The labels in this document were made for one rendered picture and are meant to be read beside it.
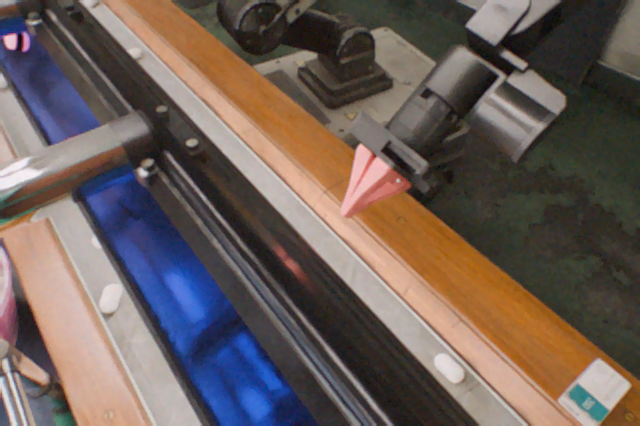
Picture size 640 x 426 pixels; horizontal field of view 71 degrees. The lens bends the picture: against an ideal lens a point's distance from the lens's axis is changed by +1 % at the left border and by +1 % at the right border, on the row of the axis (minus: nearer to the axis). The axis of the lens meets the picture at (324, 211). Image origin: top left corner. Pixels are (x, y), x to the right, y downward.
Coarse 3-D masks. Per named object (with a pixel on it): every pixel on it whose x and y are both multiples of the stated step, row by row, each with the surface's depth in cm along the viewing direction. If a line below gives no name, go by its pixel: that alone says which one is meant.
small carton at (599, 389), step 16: (592, 368) 45; (608, 368) 45; (576, 384) 44; (592, 384) 44; (608, 384) 44; (624, 384) 44; (560, 400) 44; (576, 400) 43; (592, 400) 43; (608, 400) 43; (576, 416) 44; (592, 416) 42
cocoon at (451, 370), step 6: (444, 354) 49; (438, 360) 48; (444, 360) 48; (450, 360) 48; (438, 366) 48; (444, 366) 48; (450, 366) 48; (456, 366) 48; (444, 372) 48; (450, 372) 48; (456, 372) 47; (462, 372) 48; (450, 378) 48; (456, 378) 47; (462, 378) 48
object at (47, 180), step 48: (0, 0) 24; (96, 144) 16; (144, 144) 17; (192, 144) 18; (0, 192) 15; (48, 192) 16; (96, 192) 17; (0, 336) 39; (0, 384) 38; (48, 384) 45
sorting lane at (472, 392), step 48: (144, 48) 93; (0, 96) 82; (192, 96) 82; (240, 144) 74; (288, 192) 67; (336, 240) 61; (96, 288) 56; (384, 288) 56; (144, 336) 52; (432, 336) 52; (144, 384) 48; (480, 384) 48
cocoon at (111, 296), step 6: (108, 288) 54; (114, 288) 54; (120, 288) 55; (102, 294) 54; (108, 294) 53; (114, 294) 54; (120, 294) 54; (102, 300) 53; (108, 300) 53; (114, 300) 53; (102, 306) 52; (108, 306) 53; (114, 306) 53; (108, 312) 53
